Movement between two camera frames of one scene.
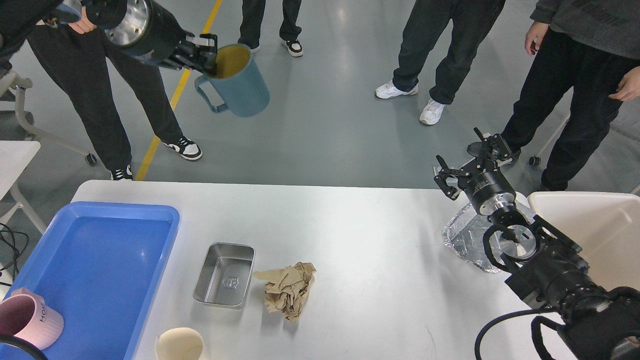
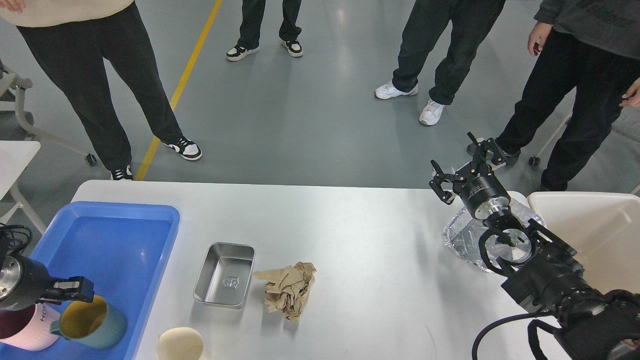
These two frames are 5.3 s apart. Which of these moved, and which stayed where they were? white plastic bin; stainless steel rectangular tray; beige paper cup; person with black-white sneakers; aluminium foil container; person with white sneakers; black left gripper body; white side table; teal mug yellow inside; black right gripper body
Moved: black left gripper body; teal mug yellow inside
Stayed: white side table; white plastic bin; stainless steel rectangular tray; beige paper cup; person with black-white sneakers; aluminium foil container; black right gripper body; person with white sneakers
